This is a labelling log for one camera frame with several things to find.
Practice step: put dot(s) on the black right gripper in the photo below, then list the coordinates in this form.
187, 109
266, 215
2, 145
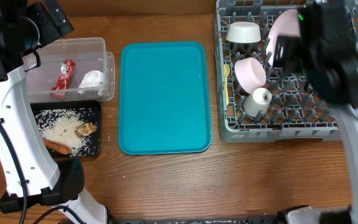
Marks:
288, 57

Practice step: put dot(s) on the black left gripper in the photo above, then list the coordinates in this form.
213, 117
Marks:
51, 32

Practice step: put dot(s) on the large pink plate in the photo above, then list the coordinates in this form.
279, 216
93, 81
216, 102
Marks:
286, 24

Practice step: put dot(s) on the small pink plate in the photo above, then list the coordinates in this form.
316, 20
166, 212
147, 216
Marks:
250, 74

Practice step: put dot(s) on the pale green bowl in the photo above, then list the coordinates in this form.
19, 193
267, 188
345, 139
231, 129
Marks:
243, 32

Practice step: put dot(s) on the white plastic cup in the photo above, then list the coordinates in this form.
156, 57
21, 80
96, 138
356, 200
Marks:
258, 102

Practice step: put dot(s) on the red snack wrapper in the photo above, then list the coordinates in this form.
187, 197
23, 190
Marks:
66, 72

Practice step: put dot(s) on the yellow plastic spoon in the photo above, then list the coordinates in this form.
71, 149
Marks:
227, 71

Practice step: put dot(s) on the beige rice grains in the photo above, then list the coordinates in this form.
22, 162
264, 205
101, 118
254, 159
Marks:
59, 125

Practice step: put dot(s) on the brown food scraps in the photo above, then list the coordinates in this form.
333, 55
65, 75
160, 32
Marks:
85, 130

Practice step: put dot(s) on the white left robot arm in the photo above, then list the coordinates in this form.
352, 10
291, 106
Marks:
32, 176

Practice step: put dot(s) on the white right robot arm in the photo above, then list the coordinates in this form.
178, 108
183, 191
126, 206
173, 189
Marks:
325, 51

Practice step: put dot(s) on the grey dishwasher rack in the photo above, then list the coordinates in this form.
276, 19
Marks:
295, 110

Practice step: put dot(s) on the black waste tray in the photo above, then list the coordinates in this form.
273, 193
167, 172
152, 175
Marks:
91, 111

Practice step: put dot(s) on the clear plastic bin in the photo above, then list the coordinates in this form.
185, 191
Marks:
88, 53

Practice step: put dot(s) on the crumpled white tissue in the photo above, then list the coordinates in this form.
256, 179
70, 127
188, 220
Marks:
93, 78

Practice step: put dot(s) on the teal plastic tray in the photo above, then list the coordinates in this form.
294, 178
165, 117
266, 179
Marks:
164, 105

